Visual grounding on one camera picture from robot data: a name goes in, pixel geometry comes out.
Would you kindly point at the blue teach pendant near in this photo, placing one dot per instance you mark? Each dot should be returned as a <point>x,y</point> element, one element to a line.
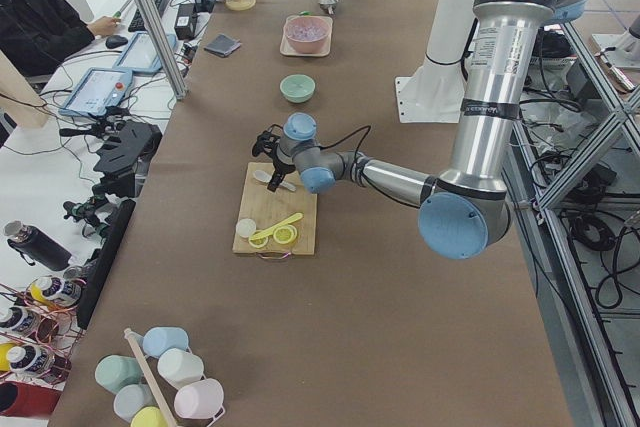
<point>97,91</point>

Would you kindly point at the light blue cup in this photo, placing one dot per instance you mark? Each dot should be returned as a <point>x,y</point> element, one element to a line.
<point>158,340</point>

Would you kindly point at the pile of clear ice cubes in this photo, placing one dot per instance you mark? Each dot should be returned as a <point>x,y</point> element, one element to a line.
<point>306,29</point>

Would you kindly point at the grey folded cloth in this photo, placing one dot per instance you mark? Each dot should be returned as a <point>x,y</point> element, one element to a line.
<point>222,45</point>

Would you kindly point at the lower lemon slice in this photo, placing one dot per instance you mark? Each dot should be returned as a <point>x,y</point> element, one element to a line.
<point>258,243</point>

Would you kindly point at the lemon slice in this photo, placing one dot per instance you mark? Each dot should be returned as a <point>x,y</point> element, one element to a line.
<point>258,243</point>
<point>285,235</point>

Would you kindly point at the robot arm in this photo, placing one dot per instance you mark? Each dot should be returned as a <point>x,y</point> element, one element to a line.
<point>463,209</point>

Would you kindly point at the grey blue cup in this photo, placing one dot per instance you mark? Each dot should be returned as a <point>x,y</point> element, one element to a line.
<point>131,399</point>

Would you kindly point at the person in black jacket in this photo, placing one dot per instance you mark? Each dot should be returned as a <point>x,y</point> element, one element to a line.
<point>38,35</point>

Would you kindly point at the white ceramic spoon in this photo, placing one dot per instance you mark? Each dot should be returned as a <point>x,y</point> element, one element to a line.
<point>264,177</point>

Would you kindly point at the bamboo cutting board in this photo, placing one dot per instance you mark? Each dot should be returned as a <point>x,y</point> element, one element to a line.
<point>267,208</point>

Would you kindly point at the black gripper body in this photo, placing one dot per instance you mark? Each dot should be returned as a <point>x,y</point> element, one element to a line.
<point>283,166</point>

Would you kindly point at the copper wire basket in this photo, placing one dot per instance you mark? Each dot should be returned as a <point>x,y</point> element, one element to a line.
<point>38,338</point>

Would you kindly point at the blue teach pendant far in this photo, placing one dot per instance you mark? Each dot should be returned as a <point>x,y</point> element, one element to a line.
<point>139,55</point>

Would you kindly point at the yellow cup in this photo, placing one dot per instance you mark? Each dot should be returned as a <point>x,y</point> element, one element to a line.
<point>149,416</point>

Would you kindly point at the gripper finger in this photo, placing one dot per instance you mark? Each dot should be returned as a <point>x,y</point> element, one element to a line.
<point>277,180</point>
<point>272,183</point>

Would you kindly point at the wooden cup rack pole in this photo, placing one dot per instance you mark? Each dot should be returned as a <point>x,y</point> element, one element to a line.
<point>133,340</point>

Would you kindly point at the black computer mouse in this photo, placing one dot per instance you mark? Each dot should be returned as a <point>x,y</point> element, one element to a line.
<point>115,41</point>

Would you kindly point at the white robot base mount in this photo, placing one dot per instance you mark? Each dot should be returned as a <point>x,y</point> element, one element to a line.
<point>434,92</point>

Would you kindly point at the blue teach pendant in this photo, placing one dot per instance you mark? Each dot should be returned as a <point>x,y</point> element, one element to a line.
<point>97,91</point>
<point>139,55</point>

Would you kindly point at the yellow sauce bottle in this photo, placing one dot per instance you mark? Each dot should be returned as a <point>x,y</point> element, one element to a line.
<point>61,292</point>

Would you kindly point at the upper lemon slice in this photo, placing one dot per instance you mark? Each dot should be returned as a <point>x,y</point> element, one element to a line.
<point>285,235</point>

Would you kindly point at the white cup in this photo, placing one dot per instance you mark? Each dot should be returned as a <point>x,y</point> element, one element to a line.
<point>180,368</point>

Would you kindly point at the aluminium frame post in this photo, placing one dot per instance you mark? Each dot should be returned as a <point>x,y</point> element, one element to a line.
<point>153,23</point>

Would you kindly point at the mint green cup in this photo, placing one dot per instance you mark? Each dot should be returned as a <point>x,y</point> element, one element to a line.
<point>115,372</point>

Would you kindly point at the mint green bowl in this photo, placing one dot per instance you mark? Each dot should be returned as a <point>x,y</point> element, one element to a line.
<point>297,88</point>

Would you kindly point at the black thermos bottle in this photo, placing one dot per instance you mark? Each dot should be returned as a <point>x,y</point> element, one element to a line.
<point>34,246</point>

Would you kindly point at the pink cup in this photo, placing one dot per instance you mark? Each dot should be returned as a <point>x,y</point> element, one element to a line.
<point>203,399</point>

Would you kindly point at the pink bowl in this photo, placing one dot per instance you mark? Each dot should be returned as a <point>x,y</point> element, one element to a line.
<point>307,47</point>

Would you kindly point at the black camera tripod mount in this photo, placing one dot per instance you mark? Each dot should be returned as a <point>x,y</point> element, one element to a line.
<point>124,157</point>

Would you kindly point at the steel ice scoop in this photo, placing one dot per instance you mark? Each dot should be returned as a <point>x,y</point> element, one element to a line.
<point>328,6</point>

